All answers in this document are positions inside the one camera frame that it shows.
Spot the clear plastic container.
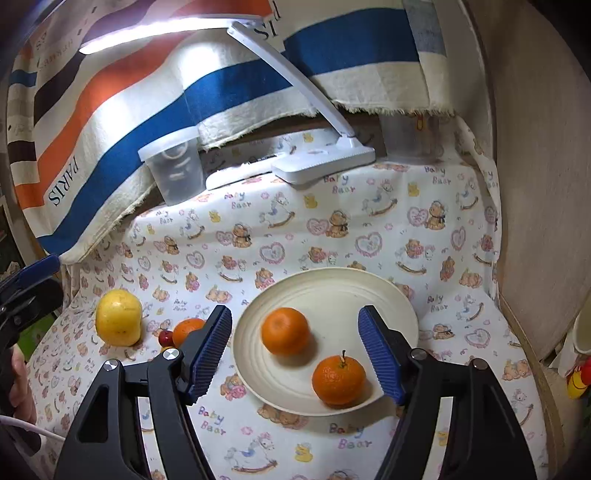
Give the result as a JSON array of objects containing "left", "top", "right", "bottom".
[{"left": 137, "top": 126, "right": 206, "bottom": 206}]

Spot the white cup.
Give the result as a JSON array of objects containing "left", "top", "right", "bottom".
[{"left": 573, "top": 318, "right": 591, "bottom": 356}]

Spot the white cable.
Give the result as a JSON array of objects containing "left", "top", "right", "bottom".
[{"left": 0, "top": 414, "right": 66, "bottom": 442}]

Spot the white desk lamp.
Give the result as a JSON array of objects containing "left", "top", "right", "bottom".
[{"left": 78, "top": 11, "right": 378, "bottom": 186}]

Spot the cream round plate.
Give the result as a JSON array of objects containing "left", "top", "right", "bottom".
[{"left": 232, "top": 268, "right": 420, "bottom": 417}]

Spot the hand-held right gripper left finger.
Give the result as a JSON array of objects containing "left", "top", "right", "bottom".
[{"left": 53, "top": 305, "right": 233, "bottom": 480}]

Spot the tangerine with stem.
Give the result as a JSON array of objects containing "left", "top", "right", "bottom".
[{"left": 312, "top": 349, "right": 367, "bottom": 407}]

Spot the yellow apple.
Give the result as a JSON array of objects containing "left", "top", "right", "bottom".
[{"left": 95, "top": 290, "right": 143, "bottom": 347}]

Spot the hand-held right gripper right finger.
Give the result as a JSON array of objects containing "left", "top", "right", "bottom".
[{"left": 358, "top": 305, "right": 539, "bottom": 480}]

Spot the clear plastic jar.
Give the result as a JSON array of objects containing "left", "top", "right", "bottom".
[{"left": 380, "top": 113, "right": 447, "bottom": 163}]

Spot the person's left hand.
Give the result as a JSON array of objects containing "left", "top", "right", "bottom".
[{"left": 11, "top": 345, "right": 38, "bottom": 426}]

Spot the striped printed cloth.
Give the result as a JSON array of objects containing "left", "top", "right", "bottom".
[{"left": 7, "top": 0, "right": 458, "bottom": 265}]

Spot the red and yellow toy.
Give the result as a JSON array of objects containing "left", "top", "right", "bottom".
[{"left": 566, "top": 357, "right": 591, "bottom": 400}]

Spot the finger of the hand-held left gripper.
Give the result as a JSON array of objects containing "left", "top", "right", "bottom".
[{"left": 0, "top": 254, "right": 63, "bottom": 337}]

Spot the bear print tablecloth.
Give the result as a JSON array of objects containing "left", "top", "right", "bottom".
[{"left": 28, "top": 113, "right": 550, "bottom": 480}]

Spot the stemless tangerine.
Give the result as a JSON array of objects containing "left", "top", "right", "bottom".
[
  {"left": 261, "top": 307, "right": 310, "bottom": 356},
  {"left": 172, "top": 318, "right": 206, "bottom": 350}
]

